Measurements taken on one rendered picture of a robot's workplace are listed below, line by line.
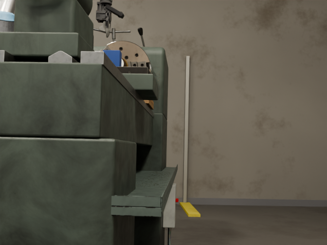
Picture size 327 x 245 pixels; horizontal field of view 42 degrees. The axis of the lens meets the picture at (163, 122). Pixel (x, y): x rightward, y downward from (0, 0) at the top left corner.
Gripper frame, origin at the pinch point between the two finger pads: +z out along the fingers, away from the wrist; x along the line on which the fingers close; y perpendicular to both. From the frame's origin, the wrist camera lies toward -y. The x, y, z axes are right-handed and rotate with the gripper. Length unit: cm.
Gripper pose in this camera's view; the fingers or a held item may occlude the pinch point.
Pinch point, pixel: (108, 35)
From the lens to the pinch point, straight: 260.8
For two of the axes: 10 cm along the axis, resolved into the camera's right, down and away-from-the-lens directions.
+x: -0.5, -0.6, -10.0
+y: -10.0, -0.2, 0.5
